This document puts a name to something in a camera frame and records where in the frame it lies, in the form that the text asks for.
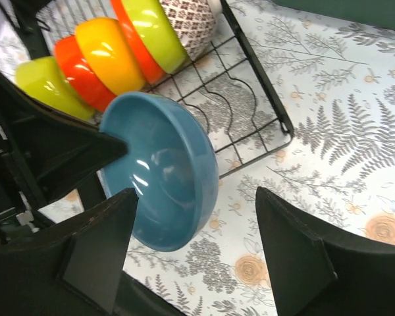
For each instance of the blue bowl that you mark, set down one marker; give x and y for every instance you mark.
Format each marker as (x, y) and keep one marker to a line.
(170, 163)

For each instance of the black wire dish rack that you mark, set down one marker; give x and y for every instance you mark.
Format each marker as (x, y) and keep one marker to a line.
(226, 89)

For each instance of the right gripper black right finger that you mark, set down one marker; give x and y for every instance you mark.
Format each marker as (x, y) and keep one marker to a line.
(316, 268)

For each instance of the orange bowl behind lime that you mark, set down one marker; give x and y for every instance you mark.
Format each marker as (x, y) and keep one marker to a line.
(149, 67)

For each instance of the red orange bowl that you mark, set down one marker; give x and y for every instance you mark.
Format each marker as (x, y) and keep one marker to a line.
(80, 75)

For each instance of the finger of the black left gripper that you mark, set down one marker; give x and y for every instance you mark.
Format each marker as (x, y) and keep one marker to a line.
(44, 153)

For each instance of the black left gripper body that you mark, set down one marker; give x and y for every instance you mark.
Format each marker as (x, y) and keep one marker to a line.
(19, 218)

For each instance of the green compartment tray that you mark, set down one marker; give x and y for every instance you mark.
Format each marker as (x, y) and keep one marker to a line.
(379, 13)

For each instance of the yellow orange bowl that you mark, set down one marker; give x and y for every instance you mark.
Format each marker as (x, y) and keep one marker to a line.
(102, 43)

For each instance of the small lime green bowl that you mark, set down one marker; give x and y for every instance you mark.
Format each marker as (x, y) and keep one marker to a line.
(43, 80)

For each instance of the floral patterned table mat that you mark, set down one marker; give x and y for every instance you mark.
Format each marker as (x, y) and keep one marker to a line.
(336, 81)

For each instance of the brown lattice patterned bowl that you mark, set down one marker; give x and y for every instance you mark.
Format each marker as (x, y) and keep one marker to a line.
(194, 21)

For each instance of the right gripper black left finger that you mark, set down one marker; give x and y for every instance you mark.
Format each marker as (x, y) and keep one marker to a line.
(71, 268)

